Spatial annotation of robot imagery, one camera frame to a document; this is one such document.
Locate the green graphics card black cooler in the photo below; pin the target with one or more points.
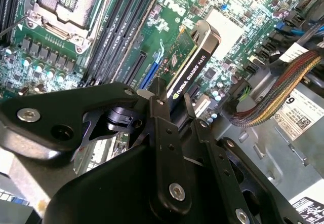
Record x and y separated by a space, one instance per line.
192 72

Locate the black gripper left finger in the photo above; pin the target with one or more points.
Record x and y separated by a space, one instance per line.
50 107

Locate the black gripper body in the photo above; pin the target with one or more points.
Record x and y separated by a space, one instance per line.
106 196

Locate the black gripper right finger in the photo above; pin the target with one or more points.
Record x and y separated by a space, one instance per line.
222 173

